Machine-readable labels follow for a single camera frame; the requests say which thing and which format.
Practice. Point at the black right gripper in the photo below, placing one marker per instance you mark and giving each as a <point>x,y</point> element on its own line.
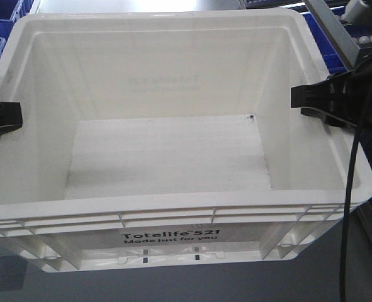
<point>321,94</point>

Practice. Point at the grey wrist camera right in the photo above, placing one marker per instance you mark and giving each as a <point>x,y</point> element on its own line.
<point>358,12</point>

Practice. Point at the white Totelife plastic bin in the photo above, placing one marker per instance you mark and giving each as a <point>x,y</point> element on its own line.
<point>165,139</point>

